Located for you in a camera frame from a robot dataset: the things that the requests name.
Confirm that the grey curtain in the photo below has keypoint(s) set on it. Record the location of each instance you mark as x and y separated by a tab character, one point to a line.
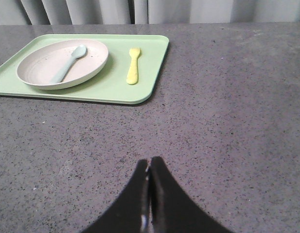
81	12

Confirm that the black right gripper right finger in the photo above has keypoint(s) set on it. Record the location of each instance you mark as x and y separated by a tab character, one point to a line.
172	209

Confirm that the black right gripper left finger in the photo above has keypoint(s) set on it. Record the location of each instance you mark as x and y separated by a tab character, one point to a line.
129	213

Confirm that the yellow plastic fork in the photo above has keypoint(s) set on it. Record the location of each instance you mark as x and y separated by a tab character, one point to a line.
132	75

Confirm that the light blue plastic spoon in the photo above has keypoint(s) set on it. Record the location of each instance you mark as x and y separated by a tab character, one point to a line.
78	53

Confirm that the cream round plate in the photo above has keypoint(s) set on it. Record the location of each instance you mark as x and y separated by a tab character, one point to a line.
38	68

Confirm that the light green plastic tray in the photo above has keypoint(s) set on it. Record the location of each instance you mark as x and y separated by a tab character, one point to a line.
109	85

